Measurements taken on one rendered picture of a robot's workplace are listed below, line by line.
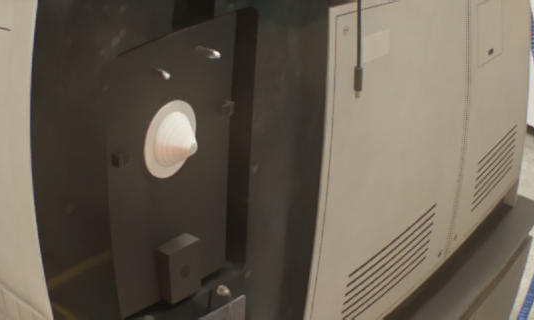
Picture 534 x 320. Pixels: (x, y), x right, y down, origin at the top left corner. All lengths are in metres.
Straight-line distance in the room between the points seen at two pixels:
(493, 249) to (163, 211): 0.92
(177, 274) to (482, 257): 0.86
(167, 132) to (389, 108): 0.36
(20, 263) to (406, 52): 0.57
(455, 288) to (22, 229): 0.95
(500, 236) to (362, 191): 0.66
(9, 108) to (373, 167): 0.55
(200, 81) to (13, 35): 0.25
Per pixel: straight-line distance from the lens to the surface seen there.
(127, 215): 0.83
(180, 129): 0.83
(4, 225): 0.77
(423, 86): 1.20
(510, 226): 1.77
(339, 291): 1.17
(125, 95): 0.78
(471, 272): 1.60
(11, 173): 0.73
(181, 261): 0.88
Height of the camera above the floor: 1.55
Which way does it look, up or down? 25 degrees down
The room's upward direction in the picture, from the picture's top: 3 degrees clockwise
